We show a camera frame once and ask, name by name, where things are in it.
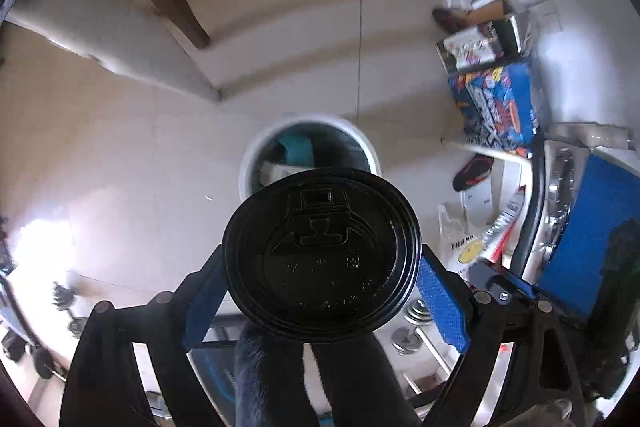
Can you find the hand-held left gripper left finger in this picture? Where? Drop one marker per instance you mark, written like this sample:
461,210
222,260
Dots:
200,307

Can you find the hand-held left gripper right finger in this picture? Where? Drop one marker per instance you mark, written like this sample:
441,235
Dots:
442,307

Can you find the cup with black lid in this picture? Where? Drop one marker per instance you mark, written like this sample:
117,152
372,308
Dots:
320,257

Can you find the white round waste bin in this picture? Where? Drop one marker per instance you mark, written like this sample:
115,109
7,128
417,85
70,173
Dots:
246,174

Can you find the metal dumbbell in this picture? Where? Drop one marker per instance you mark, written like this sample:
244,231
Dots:
65,294
417,313
77,326
402,339

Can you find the white plastic bag yellow print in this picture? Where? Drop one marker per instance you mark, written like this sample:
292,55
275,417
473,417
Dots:
462,247

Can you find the red striped packet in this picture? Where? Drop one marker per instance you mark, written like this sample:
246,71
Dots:
500,229

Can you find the black and red shoe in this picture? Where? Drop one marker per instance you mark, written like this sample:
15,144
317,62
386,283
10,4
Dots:
472,172

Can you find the blue panel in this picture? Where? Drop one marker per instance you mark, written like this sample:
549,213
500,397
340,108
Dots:
590,232

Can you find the teal wrapper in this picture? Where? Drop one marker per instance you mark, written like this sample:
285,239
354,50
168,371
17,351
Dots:
295,149

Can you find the blue printed box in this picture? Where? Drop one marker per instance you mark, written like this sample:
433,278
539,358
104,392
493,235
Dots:
500,102

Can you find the white printed box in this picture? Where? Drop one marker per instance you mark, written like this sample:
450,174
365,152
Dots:
470,47

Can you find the brown shoe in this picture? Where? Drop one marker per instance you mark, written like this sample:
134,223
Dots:
447,19

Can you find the white table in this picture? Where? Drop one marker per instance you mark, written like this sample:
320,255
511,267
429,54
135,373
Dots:
100,22

